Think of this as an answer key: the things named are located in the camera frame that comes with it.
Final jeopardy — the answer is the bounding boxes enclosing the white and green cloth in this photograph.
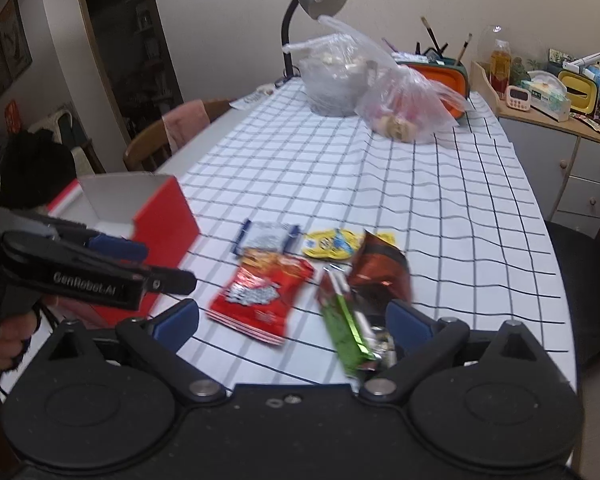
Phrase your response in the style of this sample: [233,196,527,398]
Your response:
[27,105,93,171]

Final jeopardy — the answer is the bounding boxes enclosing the clear bag of white snacks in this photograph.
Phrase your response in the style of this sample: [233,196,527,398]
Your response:
[282,16,381,117]

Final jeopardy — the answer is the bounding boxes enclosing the grey cabinet with wooden top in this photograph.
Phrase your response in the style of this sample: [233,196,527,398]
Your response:
[472,60,600,236]

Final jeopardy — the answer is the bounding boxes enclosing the red snack packet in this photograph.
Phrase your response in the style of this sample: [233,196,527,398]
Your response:
[207,252,315,347]

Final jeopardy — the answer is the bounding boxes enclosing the bottle of yellow liquid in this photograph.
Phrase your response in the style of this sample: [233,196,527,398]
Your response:
[489,39,512,92]

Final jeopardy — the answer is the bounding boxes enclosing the red cardboard box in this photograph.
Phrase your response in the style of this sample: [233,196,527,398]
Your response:
[45,172,201,331]

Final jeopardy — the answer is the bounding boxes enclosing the tissue pack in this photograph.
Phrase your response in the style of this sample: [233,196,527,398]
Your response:
[522,72,573,122]

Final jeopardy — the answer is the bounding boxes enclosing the blue and white snack packet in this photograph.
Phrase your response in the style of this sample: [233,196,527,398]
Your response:
[234,219,301,256]

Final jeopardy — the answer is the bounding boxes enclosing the person's left hand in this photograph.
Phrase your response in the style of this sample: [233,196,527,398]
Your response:
[0,305,42,372]

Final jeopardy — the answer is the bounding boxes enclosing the black snack packet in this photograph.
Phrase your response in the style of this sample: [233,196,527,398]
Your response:
[355,310,406,371]

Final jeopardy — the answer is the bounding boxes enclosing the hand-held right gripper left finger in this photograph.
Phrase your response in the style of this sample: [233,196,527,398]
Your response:
[45,298,227,404]

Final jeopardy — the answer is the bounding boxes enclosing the green snack packet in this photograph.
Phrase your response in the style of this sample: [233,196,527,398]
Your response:
[316,265,381,378]

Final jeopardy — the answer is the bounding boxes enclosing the white timer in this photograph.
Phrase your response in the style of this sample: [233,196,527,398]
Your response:
[505,85,532,110]

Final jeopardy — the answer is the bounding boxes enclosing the dark red snack bag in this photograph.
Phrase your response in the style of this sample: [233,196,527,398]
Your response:
[347,230,413,303]

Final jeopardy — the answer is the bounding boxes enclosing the dark bookshelf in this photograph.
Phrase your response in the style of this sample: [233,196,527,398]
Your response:
[72,0,186,146]

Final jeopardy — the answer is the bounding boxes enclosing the white tube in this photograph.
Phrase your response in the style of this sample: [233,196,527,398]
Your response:
[565,52,600,73]

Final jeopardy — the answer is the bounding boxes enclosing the clear bag of red snacks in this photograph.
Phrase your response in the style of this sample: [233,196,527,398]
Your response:
[355,35,473,145]

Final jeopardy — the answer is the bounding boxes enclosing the wooden chair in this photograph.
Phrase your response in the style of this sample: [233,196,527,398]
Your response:
[123,99,238,173]

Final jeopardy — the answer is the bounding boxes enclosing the red wall sign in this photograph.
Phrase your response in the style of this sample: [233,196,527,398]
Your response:
[4,100,23,133]

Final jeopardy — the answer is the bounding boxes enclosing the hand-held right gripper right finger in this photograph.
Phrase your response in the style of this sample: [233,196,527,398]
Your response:
[360,299,548,403]

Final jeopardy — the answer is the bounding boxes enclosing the orange snack packet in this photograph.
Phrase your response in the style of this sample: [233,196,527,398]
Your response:
[240,249,301,273]

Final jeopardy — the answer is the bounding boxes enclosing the yellow case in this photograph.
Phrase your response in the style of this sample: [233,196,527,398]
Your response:
[557,67,600,113]

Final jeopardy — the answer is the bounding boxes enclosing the black fluffy cloth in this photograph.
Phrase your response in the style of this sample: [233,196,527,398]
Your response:
[0,130,78,211]

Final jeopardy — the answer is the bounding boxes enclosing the pink cloth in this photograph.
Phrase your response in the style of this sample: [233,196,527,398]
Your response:
[162,100,211,153]

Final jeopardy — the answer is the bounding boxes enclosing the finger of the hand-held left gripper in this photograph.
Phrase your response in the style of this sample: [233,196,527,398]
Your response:
[130,266,198,297]
[45,215,149,265]

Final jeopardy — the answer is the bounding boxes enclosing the yellow snack packet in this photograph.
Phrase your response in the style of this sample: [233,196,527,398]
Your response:
[301,227,396,261]

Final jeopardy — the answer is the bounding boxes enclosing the orange container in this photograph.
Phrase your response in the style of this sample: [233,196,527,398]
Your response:
[395,55,470,121]

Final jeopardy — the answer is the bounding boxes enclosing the white checked tablecloth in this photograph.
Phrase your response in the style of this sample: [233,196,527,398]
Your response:
[155,77,578,396]

